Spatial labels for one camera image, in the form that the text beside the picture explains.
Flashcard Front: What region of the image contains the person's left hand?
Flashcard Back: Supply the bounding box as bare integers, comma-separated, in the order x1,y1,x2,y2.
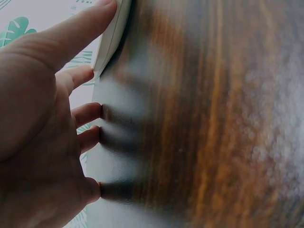
0,0,118,228

